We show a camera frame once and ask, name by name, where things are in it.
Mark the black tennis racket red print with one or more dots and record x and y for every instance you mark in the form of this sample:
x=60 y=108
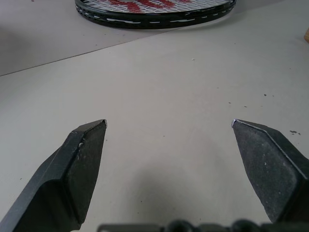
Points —
x=154 y=17

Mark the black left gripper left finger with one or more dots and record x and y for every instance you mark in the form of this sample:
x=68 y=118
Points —
x=60 y=174

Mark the light wooden object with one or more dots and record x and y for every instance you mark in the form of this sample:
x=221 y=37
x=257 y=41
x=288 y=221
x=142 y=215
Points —
x=306 y=36

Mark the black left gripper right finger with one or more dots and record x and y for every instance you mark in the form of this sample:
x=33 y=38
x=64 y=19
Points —
x=277 y=169

